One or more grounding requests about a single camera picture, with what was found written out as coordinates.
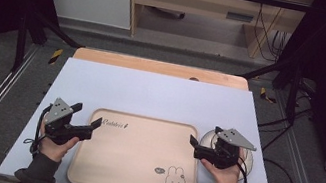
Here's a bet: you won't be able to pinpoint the light blue table cover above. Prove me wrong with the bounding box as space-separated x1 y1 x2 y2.
0 48 297 183

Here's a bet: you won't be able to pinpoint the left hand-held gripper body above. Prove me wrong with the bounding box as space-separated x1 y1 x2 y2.
39 95 82 149

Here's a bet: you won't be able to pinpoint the person's left hand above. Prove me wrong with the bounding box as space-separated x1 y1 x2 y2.
34 124 82 166

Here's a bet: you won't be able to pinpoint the black floor cable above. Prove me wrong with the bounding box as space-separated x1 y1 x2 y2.
246 100 314 183

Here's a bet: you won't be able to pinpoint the black metal stand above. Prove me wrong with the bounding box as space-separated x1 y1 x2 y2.
9 0 89 83
233 49 307 125

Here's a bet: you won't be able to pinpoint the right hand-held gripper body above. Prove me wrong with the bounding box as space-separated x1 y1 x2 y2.
210 125 260 175

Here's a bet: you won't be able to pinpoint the person's right hand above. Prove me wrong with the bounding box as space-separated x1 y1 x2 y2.
196 141 246 183

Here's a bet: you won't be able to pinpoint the yellow black striped tape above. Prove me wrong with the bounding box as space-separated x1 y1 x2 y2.
47 46 65 67
258 87 280 104

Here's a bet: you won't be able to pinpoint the wooden tray with rabbit drawing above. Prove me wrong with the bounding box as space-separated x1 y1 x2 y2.
65 104 208 183

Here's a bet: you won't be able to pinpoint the left hand-held gripper cable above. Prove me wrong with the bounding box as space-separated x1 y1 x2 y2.
21 103 52 157

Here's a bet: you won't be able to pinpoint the black hanging cables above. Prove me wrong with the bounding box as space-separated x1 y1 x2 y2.
248 2 296 64

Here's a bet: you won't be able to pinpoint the light wooden desk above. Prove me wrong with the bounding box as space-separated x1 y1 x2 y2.
119 0 315 67

